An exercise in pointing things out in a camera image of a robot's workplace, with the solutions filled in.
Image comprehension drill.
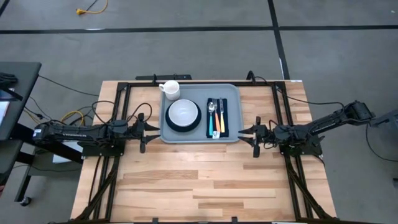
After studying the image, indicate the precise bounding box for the dark blue cloth napkin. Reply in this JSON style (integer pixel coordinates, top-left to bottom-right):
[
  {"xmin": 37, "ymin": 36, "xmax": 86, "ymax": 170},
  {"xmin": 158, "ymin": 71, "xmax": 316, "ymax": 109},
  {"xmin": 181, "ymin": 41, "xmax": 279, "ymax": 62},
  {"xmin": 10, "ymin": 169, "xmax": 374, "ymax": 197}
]
[{"xmin": 206, "ymin": 98, "xmax": 230, "ymax": 139}]

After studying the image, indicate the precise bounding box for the orange handled fork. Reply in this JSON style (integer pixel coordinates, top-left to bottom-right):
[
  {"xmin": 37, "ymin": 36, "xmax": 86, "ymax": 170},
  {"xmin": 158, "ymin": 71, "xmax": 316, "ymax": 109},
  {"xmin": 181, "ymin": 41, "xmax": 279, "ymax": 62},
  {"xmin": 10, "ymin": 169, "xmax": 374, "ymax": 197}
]
[{"xmin": 212, "ymin": 98, "xmax": 222, "ymax": 133}]

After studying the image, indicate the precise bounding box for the yellow handled knife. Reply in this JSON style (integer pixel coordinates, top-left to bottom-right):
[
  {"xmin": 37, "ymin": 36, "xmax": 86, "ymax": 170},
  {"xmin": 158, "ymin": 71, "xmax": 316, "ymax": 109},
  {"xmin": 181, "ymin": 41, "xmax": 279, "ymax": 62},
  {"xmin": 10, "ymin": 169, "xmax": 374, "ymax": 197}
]
[{"xmin": 219, "ymin": 98, "xmax": 226, "ymax": 134}]

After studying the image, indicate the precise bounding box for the white ceramic bowl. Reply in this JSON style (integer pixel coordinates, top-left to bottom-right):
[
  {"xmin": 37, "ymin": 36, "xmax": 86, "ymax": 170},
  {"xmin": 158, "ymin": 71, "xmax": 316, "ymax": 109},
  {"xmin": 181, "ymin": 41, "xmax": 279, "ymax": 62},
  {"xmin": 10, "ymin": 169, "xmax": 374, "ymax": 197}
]
[{"xmin": 168, "ymin": 99, "xmax": 199, "ymax": 128}]

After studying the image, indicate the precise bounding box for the grey metal stand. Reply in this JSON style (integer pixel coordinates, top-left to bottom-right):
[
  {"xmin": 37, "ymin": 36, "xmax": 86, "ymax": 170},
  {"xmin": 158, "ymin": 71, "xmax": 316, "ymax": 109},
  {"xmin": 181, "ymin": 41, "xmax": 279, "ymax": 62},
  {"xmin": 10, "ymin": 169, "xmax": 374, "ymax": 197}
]
[{"xmin": 368, "ymin": 108, "xmax": 398, "ymax": 128}]

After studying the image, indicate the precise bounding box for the dark round plate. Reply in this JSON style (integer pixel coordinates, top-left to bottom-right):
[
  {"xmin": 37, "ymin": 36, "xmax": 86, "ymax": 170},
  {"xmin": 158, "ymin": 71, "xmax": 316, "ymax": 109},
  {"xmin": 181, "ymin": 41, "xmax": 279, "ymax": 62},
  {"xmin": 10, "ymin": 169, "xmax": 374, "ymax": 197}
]
[{"xmin": 165, "ymin": 99, "xmax": 202, "ymax": 133}]

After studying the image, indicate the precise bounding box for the black desk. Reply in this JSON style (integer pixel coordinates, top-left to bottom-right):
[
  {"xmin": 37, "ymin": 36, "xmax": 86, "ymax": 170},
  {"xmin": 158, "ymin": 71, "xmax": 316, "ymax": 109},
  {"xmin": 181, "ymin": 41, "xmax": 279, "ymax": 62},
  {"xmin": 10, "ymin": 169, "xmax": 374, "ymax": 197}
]
[{"xmin": 0, "ymin": 61, "xmax": 85, "ymax": 206}]

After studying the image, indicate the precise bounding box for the teal handled spoon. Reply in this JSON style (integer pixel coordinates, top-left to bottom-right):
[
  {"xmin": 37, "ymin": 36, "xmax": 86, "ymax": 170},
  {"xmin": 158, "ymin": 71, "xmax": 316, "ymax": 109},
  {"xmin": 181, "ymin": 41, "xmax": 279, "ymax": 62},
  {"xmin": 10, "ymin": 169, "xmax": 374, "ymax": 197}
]
[{"xmin": 207, "ymin": 101, "xmax": 216, "ymax": 137}]

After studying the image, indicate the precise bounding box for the black cable bundle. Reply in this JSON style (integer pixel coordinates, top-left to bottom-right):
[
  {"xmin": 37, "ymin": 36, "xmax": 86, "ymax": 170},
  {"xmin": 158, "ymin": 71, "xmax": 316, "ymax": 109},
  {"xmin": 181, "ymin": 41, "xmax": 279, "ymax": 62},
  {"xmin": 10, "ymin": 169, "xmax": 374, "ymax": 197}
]
[{"xmin": 0, "ymin": 72, "xmax": 19, "ymax": 91}]

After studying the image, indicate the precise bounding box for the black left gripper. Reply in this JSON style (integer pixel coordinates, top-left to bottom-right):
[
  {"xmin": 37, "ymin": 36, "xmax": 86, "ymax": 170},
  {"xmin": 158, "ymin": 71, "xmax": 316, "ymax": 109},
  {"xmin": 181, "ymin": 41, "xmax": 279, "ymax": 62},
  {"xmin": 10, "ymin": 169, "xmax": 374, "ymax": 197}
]
[{"xmin": 126, "ymin": 113, "xmax": 162, "ymax": 154}]

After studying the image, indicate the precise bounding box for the white ceramic mug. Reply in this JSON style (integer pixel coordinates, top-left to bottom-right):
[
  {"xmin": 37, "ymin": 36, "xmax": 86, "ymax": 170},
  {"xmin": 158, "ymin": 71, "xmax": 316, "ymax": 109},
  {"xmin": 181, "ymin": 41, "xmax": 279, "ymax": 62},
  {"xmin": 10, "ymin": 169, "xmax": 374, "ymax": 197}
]
[{"xmin": 159, "ymin": 80, "xmax": 181, "ymax": 101}]

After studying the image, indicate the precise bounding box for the white paper sheet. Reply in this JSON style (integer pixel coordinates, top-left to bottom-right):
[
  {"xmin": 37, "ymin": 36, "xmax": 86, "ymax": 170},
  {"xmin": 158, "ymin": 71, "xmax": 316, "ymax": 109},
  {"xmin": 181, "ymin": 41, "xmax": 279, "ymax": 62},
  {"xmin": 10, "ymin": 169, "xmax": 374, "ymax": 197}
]
[{"xmin": 52, "ymin": 141, "xmax": 83, "ymax": 164}]

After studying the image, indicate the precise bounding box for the black aluminium table frame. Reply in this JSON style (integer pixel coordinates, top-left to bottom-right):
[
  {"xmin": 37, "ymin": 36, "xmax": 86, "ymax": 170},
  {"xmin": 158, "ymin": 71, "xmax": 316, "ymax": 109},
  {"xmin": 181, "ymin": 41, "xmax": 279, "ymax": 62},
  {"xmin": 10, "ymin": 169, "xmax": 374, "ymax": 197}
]
[{"xmin": 49, "ymin": 79, "xmax": 374, "ymax": 224}]

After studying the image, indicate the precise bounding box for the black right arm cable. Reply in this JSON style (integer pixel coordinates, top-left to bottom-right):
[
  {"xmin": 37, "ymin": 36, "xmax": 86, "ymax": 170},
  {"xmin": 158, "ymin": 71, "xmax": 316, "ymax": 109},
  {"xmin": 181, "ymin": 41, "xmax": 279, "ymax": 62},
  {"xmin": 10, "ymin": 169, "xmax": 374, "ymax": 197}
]
[{"xmin": 246, "ymin": 70, "xmax": 346, "ymax": 113}]

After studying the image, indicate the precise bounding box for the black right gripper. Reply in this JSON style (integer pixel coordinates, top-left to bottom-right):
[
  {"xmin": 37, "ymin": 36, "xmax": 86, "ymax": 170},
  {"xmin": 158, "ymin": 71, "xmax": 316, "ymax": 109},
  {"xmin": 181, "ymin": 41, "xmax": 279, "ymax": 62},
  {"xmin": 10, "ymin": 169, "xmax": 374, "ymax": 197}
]
[{"xmin": 238, "ymin": 116, "xmax": 275, "ymax": 158}]

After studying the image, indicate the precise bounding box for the black power strip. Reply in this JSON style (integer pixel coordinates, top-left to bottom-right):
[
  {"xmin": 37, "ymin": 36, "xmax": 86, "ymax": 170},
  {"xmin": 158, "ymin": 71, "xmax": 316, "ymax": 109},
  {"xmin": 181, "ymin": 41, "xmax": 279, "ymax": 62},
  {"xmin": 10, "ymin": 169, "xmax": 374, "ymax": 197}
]
[{"xmin": 135, "ymin": 73, "xmax": 193, "ymax": 81}]

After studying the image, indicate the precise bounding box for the yellow coiled cable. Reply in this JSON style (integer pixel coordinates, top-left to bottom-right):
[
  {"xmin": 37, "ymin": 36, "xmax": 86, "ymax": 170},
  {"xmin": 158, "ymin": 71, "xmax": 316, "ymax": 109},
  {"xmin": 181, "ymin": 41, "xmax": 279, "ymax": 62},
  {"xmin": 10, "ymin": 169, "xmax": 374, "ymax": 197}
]
[{"xmin": 60, "ymin": 110, "xmax": 85, "ymax": 125}]

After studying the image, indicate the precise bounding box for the grey plastic tray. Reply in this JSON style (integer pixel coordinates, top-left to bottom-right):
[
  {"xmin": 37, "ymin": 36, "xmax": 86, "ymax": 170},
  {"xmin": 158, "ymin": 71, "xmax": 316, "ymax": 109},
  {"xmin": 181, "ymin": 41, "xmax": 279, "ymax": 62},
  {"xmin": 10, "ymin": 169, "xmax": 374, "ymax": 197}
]
[{"xmin": 159, "ymin": 83, "xmax": 244, "ymax": 144}]

